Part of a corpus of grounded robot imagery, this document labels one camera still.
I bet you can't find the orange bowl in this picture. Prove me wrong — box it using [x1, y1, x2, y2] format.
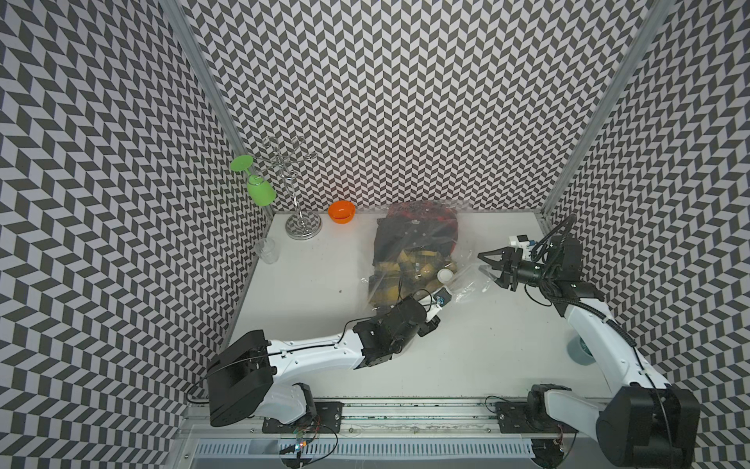
[327, 200, 357, 225]

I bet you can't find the red black plaid shirt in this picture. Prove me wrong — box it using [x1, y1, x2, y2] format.
[387, 200, 458, 229]

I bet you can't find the teal mug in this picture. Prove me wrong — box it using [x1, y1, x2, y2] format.
[566, 336, 596, 367]

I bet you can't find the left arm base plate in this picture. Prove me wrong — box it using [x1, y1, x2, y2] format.
[262, 401, 344, 434]

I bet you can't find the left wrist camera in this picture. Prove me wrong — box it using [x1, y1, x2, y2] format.
[425, 287, 452, 322]

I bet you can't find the chrome glass holder stand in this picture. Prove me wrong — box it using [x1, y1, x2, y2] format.
[263, 137, 322, 242]

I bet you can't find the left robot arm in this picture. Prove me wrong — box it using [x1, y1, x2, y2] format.
[206, 288, 452, 427]

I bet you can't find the clear glass cup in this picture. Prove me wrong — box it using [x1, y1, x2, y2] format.
[254, 238, 280, 265]

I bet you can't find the aluminium front rail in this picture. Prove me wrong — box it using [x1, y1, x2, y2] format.
[175, 397, 669, 441]

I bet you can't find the clear plastic vacuum bag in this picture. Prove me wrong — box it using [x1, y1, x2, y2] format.
[367, 200, 491, 313]

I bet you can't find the yellow plaid shirt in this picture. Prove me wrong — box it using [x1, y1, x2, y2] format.
[368, 250, 458, 308]

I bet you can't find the green plastic wine glass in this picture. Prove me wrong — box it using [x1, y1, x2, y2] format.
[230, 154, 277, 207]

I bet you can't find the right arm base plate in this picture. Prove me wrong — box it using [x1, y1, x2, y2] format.
[493, 401, 577, 435]

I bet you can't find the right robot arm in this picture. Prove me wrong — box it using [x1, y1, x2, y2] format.
[478, 234, 700, 468]

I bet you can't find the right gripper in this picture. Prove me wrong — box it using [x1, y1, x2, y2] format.
[477, 245, 557, 290]

